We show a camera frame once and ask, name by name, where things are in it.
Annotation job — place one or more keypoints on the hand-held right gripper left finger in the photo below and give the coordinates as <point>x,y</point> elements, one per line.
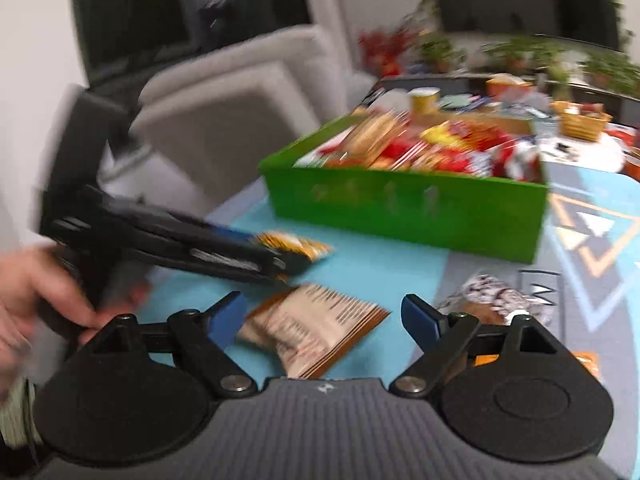
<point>227,317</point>

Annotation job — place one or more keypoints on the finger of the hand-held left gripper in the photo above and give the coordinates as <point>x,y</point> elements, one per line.
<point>225,264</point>
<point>200,235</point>

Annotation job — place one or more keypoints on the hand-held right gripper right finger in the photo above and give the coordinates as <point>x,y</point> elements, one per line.
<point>420,320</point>

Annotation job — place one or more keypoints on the orange yellow snack packet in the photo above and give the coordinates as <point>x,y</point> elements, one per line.
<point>300,246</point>

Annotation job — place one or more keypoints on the brown white snack packet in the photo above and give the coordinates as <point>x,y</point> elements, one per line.
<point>310,330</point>

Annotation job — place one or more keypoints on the green cardboard box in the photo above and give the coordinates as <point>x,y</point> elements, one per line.
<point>400,210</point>

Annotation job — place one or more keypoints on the pile of assorted snack packs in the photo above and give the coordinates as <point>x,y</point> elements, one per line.
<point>425,150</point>

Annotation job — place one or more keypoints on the person's left hand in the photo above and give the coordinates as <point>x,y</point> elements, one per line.
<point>30,290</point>

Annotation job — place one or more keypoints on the chocolate bread packet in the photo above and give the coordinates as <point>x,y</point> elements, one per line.
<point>490,297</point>

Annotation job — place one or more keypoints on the grey upholstered armchair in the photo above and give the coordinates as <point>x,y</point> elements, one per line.
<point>280,55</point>
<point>235,125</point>

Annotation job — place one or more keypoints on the dark window pane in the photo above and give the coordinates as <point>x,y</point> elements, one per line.
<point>525,0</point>
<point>175,5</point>

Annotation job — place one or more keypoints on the yellow cup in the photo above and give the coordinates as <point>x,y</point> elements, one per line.
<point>425,100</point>

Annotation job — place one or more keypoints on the wicker basket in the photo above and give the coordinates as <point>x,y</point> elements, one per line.
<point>582,124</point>

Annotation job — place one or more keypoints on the red flower bouquet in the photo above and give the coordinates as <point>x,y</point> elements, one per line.
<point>387,50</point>

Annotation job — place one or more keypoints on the potted green plant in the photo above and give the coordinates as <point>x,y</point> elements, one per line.
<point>515,52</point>
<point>612,70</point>
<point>440,52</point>

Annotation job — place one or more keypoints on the green plant in glass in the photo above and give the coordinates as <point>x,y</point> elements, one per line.
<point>559,80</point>

